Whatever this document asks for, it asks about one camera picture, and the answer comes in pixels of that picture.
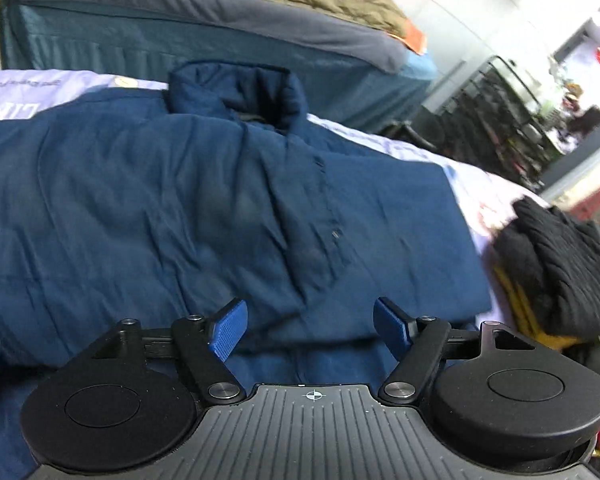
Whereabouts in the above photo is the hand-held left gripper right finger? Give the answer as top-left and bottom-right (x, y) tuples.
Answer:
(373, 297), (537, 406)

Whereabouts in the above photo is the bed with grey sheet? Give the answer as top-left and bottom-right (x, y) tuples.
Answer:
(0, 0), (438, 135)

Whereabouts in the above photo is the navy blue jacket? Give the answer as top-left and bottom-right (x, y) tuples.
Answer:
(0, 60), (492, 480)

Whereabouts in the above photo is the black wire rack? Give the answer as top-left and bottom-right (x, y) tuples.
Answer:
(380, 55), (563, 191)

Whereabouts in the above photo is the black knitted sweater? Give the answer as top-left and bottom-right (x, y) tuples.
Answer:
(494, 196), (600, 338)

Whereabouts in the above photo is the lavender floral bedsheet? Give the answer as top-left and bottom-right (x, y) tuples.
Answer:
(0, 69), (551, 261)

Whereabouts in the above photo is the yellow cloth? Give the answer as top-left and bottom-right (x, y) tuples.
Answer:
(494, 265), (587, 351)

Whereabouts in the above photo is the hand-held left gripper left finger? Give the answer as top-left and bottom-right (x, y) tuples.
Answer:
(92, 298), (246, 403)

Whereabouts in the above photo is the orange cloth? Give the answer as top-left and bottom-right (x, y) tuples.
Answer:
(387, 17), (427, 56)

